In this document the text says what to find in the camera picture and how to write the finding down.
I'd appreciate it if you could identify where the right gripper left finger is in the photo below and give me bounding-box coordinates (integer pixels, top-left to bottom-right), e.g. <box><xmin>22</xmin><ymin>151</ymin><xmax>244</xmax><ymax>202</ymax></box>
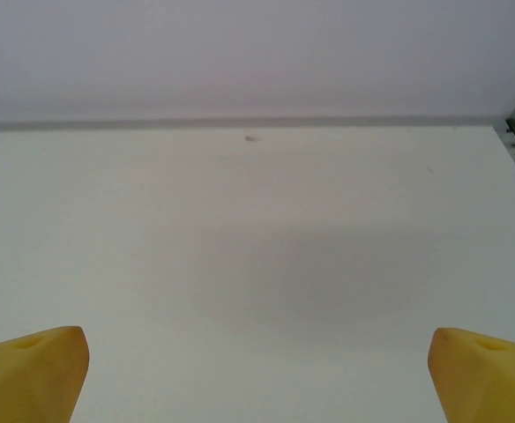
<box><xmin>0</xmin><ymin>324</ymin><xmax>92</xmax><ymax>423</ymax></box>

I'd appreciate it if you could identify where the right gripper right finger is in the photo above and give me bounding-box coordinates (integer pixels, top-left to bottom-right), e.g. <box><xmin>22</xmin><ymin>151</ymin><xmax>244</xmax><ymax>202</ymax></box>
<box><xmin>428</xmin><ymin>326</ymin><xmax>515</xmax><ymax>423</ymax></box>

